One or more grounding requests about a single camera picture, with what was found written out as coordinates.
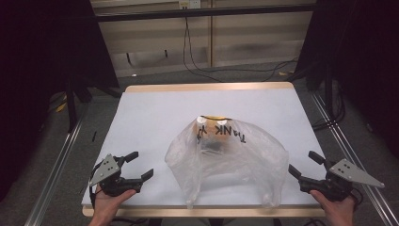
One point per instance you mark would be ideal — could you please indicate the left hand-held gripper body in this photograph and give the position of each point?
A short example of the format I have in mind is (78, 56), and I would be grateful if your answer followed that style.
(106, 171)

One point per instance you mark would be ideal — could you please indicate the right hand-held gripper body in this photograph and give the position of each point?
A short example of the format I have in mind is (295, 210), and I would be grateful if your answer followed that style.
(348, 172)

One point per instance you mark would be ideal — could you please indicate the clear plastic bag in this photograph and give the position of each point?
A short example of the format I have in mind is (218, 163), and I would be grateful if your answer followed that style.
(244, 166)

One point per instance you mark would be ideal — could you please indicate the orange juice bottle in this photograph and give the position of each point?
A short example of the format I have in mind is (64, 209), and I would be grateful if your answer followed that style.
(223, 132)
(205, 132)

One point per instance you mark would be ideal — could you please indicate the yellow banana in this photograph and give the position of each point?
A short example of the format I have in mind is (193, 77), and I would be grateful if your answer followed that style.
(216, 118)

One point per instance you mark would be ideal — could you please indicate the person's left hand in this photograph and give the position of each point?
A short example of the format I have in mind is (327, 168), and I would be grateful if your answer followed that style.
(106, 205)

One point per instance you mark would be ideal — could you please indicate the person's right hand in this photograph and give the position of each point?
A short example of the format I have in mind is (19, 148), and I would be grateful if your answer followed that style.
(338, 212)

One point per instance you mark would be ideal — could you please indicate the white table mat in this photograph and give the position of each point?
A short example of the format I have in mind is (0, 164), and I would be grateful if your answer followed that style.
(150, 125)

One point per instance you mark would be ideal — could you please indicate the black metal stand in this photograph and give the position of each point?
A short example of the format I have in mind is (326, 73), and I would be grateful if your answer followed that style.
(71, 106)
(328, 91)

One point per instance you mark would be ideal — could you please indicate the dark curtain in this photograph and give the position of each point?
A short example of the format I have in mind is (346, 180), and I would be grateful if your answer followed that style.
(360, 62)
(40, 62)

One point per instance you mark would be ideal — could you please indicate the black horizontal bar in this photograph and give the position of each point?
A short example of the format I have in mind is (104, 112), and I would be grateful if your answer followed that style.
(204, 12)

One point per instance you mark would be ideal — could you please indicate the white power outlet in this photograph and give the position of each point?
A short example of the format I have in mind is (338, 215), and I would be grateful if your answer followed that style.
(189, 3)

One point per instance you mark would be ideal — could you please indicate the metal floor rail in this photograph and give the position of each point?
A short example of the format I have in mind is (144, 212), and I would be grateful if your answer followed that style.
(360, 163)
(53, 175)

